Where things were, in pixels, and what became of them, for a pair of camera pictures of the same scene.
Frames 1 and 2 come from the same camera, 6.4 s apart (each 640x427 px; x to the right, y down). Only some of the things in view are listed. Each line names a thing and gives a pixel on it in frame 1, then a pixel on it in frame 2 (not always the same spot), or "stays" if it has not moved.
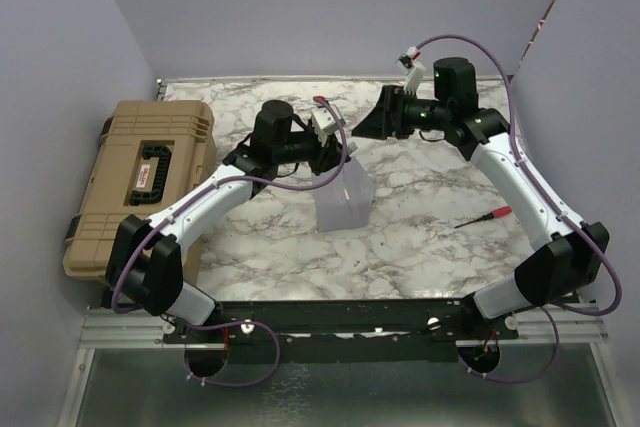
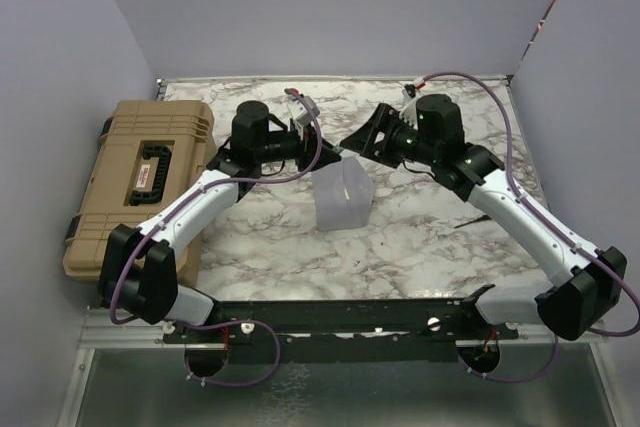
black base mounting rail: [344, 332] stays
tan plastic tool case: [149, 152] stays
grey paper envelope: [346, 202] stays
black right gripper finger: [372, 126] -> [358, 141]
